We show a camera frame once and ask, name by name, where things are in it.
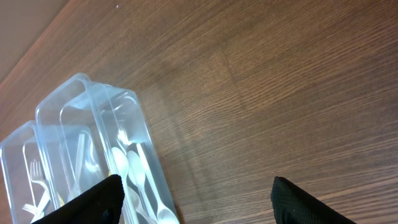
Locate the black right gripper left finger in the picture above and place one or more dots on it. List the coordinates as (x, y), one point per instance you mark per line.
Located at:
(101, 204)

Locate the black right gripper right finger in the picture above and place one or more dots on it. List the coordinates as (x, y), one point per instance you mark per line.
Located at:
(291, 204)

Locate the white spoon bowl down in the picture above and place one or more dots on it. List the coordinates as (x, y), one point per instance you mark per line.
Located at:
(163, 213)

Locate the thick white spoon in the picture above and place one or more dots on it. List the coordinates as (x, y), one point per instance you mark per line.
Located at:
(136, 201)

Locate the white spoon large bowl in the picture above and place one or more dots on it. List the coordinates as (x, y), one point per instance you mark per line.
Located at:
(121, 162)

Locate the white spoon long handle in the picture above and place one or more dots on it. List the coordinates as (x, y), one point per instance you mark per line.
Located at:
(140, 178)

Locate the clear right plastic container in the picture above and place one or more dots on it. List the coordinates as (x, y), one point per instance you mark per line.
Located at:
(78, 124)

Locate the clear plastic container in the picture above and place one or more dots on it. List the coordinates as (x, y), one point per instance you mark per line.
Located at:
(27, 200)
(78, 124)

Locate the clear left plastic container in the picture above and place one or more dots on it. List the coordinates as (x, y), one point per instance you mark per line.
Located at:
(27, 200)

